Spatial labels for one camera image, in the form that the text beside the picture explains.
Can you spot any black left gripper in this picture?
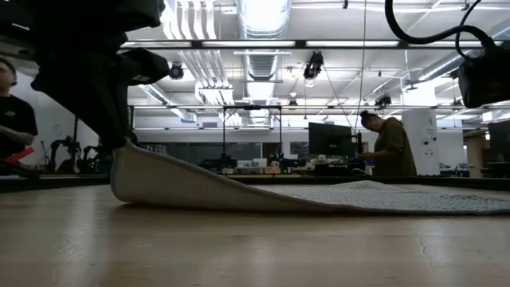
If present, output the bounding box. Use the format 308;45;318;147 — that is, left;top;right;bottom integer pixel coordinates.
31;23;171;149

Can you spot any grey microfiber towel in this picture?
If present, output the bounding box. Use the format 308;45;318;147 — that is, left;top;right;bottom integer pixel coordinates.
110;139;510;216

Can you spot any person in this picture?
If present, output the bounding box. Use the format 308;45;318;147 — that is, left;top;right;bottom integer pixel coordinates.
0;57;40;160
359;110;418;177

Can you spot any red flat object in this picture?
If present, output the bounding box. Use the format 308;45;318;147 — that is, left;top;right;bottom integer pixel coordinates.
6;147;35;163

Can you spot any black computer monitor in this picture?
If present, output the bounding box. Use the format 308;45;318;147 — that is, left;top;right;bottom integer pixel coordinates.
488;119;510;163
308;122;355;157

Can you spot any white square pillar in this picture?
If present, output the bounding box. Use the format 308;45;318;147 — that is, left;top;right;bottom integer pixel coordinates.
401;109;441;175

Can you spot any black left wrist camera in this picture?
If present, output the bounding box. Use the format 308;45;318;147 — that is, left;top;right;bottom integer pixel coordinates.
115;0;167;33

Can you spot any black metal table frame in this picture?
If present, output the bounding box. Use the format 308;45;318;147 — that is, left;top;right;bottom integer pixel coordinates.
0;174;510;193

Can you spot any black overhead frame beam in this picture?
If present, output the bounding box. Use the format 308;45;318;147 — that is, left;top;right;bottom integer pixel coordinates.
119;38;505;50

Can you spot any thin hanging cable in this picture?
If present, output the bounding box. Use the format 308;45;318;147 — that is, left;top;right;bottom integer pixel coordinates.
353;0;367;132

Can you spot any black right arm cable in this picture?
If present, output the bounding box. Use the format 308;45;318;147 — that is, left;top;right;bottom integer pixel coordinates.
384;0;499;59

